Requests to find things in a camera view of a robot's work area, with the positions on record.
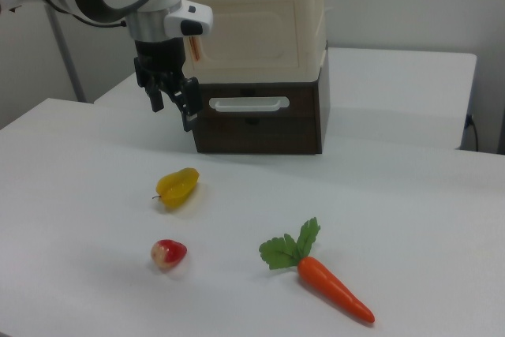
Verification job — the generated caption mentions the cream plastic cabinet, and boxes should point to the cream plastic cabinet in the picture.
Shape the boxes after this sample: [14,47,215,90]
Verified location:
[175,0,329,84]

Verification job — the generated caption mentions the cream cabinet door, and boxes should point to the cream cabinet door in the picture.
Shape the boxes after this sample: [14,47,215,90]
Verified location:
[185,0,309,73]

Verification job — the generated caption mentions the orange toy carrot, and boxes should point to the orange toy carrot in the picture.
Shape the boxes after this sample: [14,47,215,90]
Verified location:
[258,216,376,324]

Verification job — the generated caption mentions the yellow toy starfruit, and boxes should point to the yellow toy starfruit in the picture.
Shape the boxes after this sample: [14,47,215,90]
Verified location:
[151,167,200,211]

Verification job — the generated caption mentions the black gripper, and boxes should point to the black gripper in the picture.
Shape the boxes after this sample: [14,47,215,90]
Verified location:
[133,36,202,133]

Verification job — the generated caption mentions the black power cable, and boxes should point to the black power cable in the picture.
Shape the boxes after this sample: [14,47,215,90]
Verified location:
[466,114,481,152]

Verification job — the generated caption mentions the grey metal pole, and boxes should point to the grey metal pole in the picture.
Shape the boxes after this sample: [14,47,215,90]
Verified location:
[43,3,88,103]

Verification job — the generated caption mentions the white drawer handle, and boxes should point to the white drawer handle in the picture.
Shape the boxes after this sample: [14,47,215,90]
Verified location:
[208,95,291,113]

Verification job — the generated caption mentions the red apple toy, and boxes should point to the red apple toy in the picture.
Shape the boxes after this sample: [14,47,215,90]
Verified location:
[150,238,188,272]

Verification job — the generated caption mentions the dark brown drawer box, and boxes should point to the dark brown drawer box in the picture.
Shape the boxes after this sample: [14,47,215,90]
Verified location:
[190,61,330,155]

